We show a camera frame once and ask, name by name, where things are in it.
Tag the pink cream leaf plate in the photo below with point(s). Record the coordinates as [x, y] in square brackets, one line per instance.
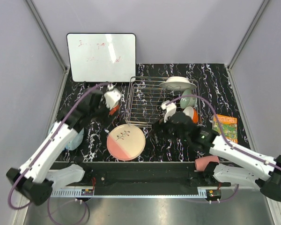
[126, 142]

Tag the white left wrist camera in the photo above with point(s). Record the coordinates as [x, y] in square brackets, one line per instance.
[112, 96]

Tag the right aluminium frame post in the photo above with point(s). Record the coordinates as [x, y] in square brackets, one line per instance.
[256, 19]

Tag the orange ceramic mug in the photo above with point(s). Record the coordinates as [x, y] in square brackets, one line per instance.
[114, 109]

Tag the pink plastic cup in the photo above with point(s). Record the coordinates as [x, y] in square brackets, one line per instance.
[201, 163]

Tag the light blue headphones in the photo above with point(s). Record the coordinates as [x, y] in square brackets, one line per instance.
[73, 144]

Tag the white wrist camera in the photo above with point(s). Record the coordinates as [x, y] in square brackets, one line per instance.
[112, 96]
[169, 109]

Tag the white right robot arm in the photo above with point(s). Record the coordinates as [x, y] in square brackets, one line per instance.
[226, 162]

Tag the white bowl orange outside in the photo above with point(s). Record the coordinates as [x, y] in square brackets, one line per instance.
[192, 113]

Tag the aluminium frame post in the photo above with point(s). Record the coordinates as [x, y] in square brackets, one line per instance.
[41, 25]
[256, 19]

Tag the orange children's book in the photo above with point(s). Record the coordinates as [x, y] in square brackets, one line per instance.
[229, 126]

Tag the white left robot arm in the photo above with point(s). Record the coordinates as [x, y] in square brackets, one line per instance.
[33, 179]

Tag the metal wire dish rack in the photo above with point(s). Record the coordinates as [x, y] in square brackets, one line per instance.
[144, 99]

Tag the black marble pattern mat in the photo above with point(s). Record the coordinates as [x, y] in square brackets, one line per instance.
[214, 86]

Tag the green ceramic bowl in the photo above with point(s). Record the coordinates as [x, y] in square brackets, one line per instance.
[187, 101]

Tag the white scalloped plate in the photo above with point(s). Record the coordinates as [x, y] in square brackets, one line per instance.
[177, 83]

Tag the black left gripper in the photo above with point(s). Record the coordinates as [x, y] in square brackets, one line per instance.
[104, 117]

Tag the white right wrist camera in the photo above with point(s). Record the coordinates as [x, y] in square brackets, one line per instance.
[169, 109]

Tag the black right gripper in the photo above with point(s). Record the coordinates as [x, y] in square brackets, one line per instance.
[158, 126]

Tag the white dry-erase board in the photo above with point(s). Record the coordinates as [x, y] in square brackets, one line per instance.
[102, 57]

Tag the left aluminium frame post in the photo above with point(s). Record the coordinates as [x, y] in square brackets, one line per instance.
[41, 25]

